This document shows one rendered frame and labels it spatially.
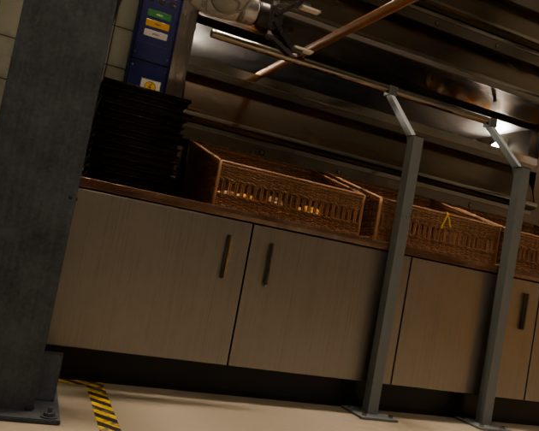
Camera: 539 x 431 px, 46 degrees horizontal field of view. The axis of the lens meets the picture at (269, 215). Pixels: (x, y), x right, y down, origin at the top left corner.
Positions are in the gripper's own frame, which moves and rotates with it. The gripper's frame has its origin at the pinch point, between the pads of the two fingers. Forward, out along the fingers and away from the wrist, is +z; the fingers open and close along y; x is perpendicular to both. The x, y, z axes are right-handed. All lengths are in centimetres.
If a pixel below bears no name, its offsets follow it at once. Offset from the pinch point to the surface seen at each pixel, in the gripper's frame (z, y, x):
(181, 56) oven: -29, 4, -55
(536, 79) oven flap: 146, -37, -55
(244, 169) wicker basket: -12, 48, -8
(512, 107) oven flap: 130, -17, -50
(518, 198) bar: 90, 37, 6
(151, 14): -44, -8, -52
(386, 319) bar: 43, 88, 5
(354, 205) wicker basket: 34, 51, -13
